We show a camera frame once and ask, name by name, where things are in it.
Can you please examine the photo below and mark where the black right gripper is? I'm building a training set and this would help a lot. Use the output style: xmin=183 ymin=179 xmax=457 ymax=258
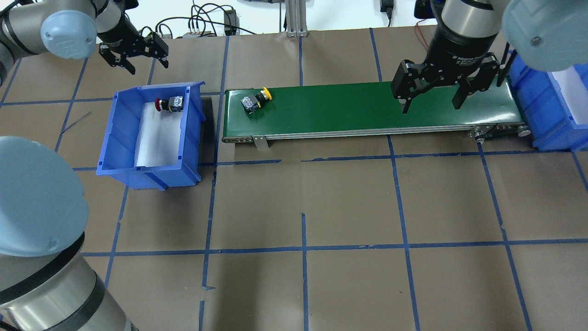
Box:
xmin=391 ymin=28 xmax=499 ymax=114

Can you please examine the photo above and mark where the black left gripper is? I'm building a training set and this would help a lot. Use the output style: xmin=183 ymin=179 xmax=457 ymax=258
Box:
xmin=99 ymin=28 xmax=170 ymax=75

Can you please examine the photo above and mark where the red push button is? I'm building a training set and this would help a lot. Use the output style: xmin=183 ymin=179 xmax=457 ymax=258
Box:
xmin=155 ymin=96 xmax=184 ymax=113

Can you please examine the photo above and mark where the yellow push button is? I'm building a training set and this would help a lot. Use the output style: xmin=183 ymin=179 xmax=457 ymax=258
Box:
xmin=241 ymin=86 xmax=272 ymax=114

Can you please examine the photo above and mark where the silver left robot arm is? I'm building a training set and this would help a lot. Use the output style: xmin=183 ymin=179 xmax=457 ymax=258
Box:
xmin=1 ymin=0 xmax=169 ymax=331

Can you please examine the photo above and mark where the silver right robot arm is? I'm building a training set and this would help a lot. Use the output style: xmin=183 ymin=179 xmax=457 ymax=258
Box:
xmin=390 ymin=0 xmax=588 ymax=114

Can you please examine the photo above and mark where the white foam pad left bin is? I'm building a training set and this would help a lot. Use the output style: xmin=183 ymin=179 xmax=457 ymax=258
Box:
xmin=134 ymin=103 xmax=183 ymax=167

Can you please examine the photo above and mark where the white foam pad bin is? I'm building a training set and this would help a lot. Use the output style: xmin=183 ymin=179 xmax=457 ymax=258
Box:
xmin=134 ymin=103 xmax=183 ymax=167
xmin=552 ymin=67 xmax=588 ymax=125

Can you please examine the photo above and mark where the blue left plastic bin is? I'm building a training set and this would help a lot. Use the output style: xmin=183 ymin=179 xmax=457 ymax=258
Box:
xmin=96 ymin=81 xmax=206 ymax=191

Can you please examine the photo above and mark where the blue plastic bin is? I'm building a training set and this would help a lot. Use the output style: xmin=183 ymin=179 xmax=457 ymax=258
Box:
xmin=509 ymin=56 xmax=588 ymax=151
xmin=96 ymin=81 xmax=206 ymax=191

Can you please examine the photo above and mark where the green conveyor belt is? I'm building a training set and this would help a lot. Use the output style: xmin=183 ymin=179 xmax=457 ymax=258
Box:
xmin=222 ymin=82 xmax=525 ymax=143

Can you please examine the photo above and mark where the blue right plastic bin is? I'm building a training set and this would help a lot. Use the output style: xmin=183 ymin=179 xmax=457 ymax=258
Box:
xmin=509 ymin=56 xmax=588 ymax=151

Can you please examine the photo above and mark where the white foam pad right bin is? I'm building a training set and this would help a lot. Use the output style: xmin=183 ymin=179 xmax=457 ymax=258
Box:
xmin=552 ymin=67 xmax=588 ymax=125

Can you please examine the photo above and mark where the aluminium frame post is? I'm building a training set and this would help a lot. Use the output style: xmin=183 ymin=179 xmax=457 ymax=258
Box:
xmin=285 ymin=0 xmax=309 ymax=38

